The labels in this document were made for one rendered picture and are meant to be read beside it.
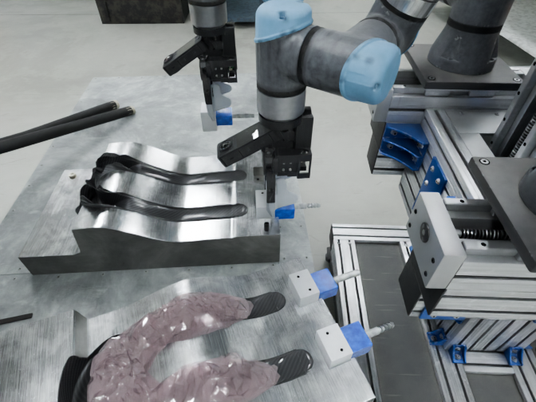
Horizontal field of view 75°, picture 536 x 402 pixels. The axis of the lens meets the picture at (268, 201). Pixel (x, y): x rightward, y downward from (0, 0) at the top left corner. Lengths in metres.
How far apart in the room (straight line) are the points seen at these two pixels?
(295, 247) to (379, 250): 0.85
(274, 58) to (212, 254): 0.40
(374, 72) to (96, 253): 0.58
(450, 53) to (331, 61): 0.55
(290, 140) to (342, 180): 1.58
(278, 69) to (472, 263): 0.39
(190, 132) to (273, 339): 0.71
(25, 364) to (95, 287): 0.22
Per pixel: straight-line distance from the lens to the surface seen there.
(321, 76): 0.47
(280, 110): 0.53
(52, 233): 0.83
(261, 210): 0.68
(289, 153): 0.59
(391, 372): 1.33
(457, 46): 0.97
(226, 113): 0.90
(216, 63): 0.82
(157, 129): 1.15
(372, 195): 2.11
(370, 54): 0.45
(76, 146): 1.17
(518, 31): 4.16
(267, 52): 0.50
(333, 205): 2.00
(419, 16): 0.56
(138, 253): 0.73
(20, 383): 0.61
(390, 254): 1.57
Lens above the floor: 1.40
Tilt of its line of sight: 45 degrees down
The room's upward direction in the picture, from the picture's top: straight up
